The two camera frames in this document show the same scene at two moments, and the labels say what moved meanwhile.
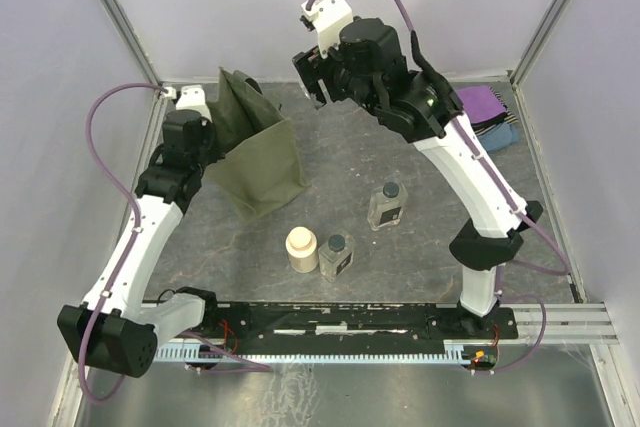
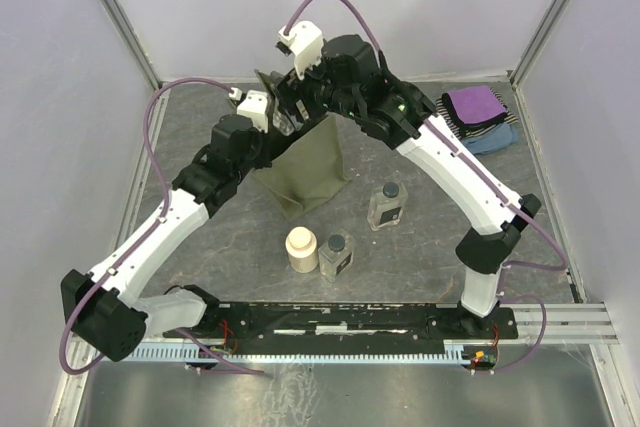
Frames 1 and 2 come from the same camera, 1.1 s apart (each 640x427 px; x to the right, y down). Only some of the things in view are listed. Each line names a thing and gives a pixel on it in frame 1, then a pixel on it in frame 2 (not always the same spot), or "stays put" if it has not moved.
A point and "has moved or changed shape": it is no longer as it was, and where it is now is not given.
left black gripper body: x=204 y=152 to x=260 y=153
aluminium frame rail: x=570 y=323 stays put
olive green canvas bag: x=258 y=160 has moved or changed shape
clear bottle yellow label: x=307 y=94 has moved or changed shape
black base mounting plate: x=342 y=322 stays put
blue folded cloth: x=499 y=137 stays put
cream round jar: x=302 y=247 stays put
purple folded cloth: x=481 y=103 stays put
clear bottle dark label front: x=335 y=255 stays put
